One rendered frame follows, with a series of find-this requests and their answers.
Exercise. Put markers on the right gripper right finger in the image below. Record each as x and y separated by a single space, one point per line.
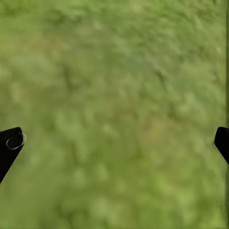
222 142

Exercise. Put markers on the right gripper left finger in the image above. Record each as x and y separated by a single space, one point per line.
11 143

